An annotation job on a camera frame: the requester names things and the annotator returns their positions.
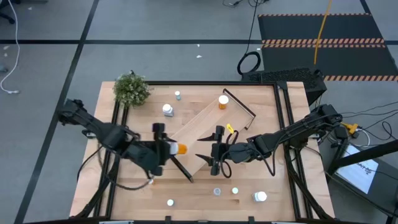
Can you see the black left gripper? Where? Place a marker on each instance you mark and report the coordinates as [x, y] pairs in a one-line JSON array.
[[152, 155]]

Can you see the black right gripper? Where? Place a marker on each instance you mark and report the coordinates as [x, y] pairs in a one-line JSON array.
[[236, 152]]

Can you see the large orange bottle white cap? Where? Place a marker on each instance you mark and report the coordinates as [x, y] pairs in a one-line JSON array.
[[223, 99], [182, 149]]

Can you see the white medicine bottle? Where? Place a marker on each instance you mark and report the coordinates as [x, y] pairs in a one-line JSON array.
[[260, 196], [167, 109]]

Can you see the clear plastic medicine bottle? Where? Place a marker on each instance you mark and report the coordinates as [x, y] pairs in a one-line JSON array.
[[217, 191]]

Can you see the small white-capped bottle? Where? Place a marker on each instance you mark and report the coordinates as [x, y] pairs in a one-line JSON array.
[[235, 190]]

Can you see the small teal bottle white cap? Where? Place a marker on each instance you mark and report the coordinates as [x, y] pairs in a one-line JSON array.
[[177, 93], [170, 202]]

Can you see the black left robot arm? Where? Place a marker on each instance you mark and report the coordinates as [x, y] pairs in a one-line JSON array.
[[93, 126]]

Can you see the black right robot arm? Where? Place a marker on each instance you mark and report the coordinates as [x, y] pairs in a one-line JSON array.
[[295, 130]]

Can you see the wooden shelf with black ends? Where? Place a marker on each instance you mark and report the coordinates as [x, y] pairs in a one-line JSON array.
[[205, 124]]

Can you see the yellow tag on gripper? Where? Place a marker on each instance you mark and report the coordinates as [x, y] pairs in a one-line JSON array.
[[230, 128]]

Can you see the small green potted plant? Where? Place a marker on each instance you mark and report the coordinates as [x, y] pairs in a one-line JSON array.
[[130, 90]]

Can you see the black computer tower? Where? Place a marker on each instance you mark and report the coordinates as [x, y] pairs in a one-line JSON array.
[[289, 75]]

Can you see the yellow power plug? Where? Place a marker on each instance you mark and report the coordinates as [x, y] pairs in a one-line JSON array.
[[351, 127]]

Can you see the black metal stand bar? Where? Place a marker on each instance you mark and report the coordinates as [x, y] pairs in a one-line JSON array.
[[367, 154]]

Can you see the black hazard-striped floor mat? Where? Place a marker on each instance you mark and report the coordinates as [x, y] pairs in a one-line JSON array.
[[342, 59]]

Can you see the black office chair base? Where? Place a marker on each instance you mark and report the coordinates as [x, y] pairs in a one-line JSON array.
[[6, 17]]

